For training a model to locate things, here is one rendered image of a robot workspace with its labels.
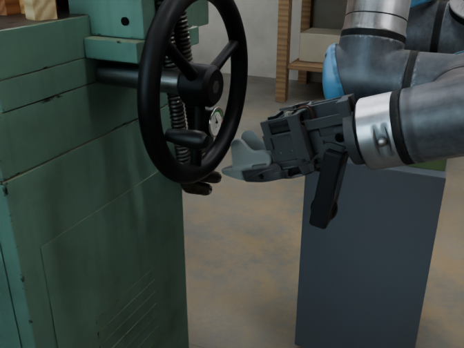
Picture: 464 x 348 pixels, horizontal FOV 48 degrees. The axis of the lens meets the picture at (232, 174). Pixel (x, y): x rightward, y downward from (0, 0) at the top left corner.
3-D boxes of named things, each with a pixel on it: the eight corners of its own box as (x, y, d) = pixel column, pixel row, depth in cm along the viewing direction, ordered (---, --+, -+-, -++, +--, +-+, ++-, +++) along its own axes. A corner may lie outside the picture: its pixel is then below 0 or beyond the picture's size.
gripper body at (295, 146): (275, 108, 73) (360, 88, 67) (293, 165, 75) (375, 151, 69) (253, 124, 67) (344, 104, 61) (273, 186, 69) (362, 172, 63)
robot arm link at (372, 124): (414, 150, 67) (401, 178, 59) (377, 156, 70) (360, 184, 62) (398, 83, 65) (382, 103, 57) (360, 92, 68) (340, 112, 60)
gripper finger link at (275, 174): (250, 161, 74) (307, 151, 69) (255, 172, 74) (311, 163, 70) (236, 173, 70) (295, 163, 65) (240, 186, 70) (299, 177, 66)
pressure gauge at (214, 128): (210, 150, 107) (209, 111, 103) (194, 147, 108) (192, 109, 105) (224, 140, 112) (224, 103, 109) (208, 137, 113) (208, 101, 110)
